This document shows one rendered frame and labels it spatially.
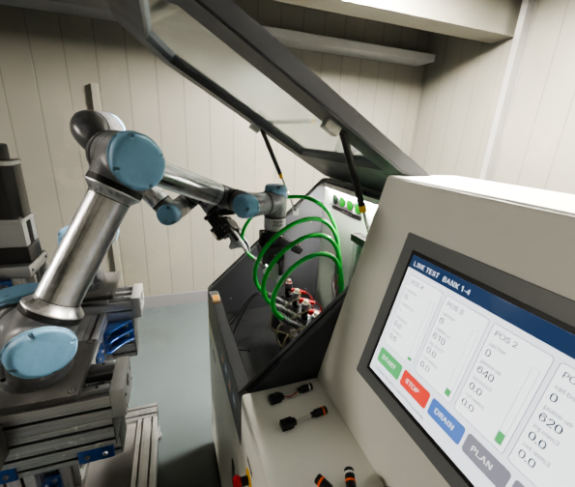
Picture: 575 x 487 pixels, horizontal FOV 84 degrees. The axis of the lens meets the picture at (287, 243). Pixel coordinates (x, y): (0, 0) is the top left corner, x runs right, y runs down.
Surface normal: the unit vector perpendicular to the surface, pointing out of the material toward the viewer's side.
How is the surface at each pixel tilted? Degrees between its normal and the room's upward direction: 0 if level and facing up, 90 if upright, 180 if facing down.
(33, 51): 90
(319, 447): 0
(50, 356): 96
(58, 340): 96
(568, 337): 76
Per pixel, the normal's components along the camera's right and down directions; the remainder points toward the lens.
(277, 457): 0.05, -0.94
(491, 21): 0.33, 0.32
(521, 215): -0.90, -0.16
